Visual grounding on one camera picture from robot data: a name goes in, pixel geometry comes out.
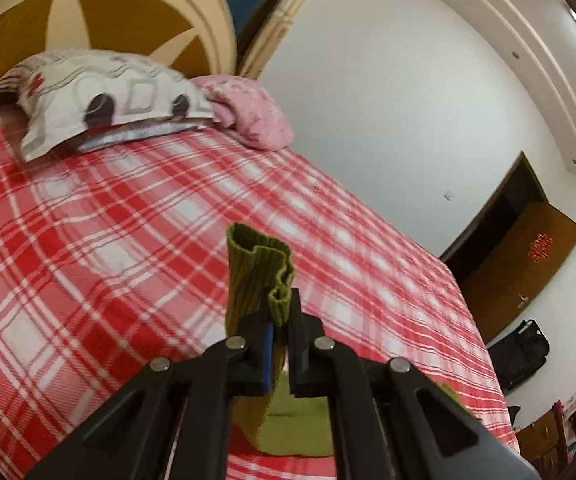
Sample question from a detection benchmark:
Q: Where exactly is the wooden dresser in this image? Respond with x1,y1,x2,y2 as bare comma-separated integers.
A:
516,401,576,479

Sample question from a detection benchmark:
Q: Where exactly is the pink pillow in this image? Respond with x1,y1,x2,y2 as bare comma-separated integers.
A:
191,75,294,151

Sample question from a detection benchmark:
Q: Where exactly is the red plaid bed sheet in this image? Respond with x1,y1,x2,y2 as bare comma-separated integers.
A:
0,108,518,479

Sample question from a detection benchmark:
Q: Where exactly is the green striped knit sweater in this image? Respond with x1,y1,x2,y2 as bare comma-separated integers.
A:
224,221,479,458

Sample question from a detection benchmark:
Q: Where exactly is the white patterned pillow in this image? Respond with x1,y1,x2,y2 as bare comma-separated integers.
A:
0,49,214,162

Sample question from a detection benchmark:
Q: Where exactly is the brown wooden door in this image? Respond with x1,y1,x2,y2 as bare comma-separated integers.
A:
460,203,576,342

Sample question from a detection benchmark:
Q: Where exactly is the beige patterned curtain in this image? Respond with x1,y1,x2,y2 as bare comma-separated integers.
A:
202,0,345,80

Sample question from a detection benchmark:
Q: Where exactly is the cream wooden headboard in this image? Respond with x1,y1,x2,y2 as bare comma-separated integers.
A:
0,0,237,78

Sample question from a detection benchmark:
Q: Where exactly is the black bag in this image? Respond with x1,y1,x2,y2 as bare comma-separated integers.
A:
488,320,550,394

